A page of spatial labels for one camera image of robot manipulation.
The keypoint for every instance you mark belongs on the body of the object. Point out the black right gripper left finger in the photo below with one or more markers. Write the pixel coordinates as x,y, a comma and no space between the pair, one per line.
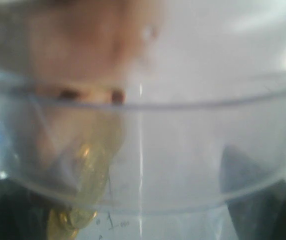
24,213

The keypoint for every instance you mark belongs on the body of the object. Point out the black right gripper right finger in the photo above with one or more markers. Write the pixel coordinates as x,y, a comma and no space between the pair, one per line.
260,215

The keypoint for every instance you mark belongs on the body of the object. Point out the gold foil coin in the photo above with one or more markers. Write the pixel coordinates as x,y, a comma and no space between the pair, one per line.
100,142
66,224

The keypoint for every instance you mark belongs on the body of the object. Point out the clear plastic tumbler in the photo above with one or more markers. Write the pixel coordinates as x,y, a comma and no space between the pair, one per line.
174,174

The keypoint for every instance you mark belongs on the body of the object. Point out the clear plastic shaker lid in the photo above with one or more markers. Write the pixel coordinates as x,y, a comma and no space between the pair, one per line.
208,52

